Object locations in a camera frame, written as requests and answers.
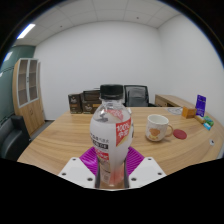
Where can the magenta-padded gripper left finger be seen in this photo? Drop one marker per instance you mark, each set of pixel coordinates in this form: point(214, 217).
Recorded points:
point(76, 170)

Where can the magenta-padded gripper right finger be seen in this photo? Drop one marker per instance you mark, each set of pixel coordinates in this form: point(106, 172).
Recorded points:
point(146, 170)

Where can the clear drink bottle black cap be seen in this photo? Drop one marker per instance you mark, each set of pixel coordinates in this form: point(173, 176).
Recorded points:
point(110, 133)

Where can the white ceramic mug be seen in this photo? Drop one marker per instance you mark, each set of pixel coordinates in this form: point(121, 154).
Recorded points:
point(156, 128)

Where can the flat round red coaster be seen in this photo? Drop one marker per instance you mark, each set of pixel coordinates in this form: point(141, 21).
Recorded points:
point(180, 134)

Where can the round white grey disc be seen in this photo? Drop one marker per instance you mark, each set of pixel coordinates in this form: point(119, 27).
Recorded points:
point(175, 110)

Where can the small dark brown box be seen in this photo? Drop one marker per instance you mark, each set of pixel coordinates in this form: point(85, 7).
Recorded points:
point(74, 104)

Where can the large dark brown box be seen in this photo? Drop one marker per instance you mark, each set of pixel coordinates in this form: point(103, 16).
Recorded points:
point(90, 101)

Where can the orange cardboard box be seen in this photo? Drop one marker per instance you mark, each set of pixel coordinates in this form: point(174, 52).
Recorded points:
point(188, 112)

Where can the black leather sofa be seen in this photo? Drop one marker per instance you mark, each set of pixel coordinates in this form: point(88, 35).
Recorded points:
point(11, 140)

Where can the small yellow box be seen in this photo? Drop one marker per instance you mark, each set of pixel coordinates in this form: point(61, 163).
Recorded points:
point(199, 119)

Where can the black mesh office chair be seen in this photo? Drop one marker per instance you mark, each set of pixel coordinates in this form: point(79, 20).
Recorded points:
point(136, 96)

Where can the small light blue box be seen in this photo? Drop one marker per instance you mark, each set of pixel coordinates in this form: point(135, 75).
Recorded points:
point(207, 126)

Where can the wooden side desk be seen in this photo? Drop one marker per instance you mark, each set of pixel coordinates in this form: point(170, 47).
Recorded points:
point(173, 100)

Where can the wooden shelf cabinet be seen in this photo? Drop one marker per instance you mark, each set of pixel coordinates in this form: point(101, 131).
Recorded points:
point(31, 110)

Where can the green flat box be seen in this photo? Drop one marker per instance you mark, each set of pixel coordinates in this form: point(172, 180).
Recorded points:
point(209, 120)

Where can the purple standing sign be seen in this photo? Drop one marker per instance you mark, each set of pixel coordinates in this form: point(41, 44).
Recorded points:
point(200, 105)

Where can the long ceiling light panel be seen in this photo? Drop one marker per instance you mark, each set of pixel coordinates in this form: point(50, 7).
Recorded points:
point(26, 31)

